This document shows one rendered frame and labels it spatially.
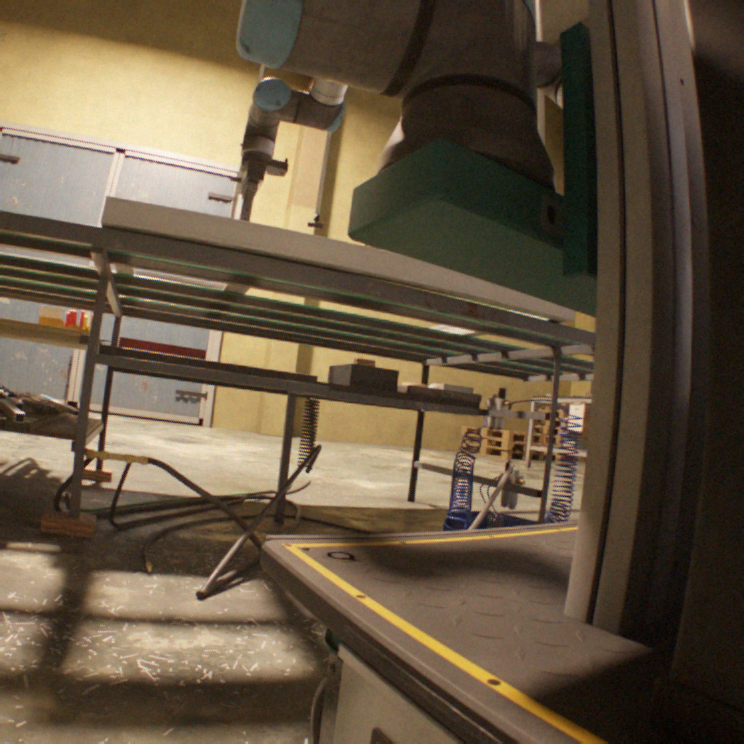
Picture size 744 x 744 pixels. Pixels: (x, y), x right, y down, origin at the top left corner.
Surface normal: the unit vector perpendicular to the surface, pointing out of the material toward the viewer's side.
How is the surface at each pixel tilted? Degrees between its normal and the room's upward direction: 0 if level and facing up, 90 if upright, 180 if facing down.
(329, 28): 145
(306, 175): 90
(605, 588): 90
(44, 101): 90
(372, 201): 90
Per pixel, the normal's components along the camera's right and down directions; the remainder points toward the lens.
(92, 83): 0.38, -0.05
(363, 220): -0.86, -0.14
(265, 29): -0.07, 0.89
